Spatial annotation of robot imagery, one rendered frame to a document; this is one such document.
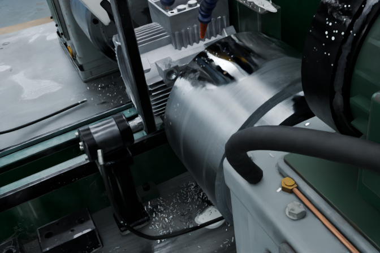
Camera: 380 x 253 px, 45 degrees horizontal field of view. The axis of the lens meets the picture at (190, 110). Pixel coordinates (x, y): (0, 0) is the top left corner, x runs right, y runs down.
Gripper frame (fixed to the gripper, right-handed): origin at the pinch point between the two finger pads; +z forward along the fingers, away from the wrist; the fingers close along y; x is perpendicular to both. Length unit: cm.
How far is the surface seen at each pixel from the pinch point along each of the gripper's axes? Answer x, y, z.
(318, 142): 4, 64, -19
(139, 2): 5.5, -14.7, 5.5
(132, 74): -4.8, 20.7, -4.8
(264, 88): 6.5, 41.8, -3.3
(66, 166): -26.9, 10.6, 5.4
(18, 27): -60, -264, 75
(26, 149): -32.1, 0.6, 2.4
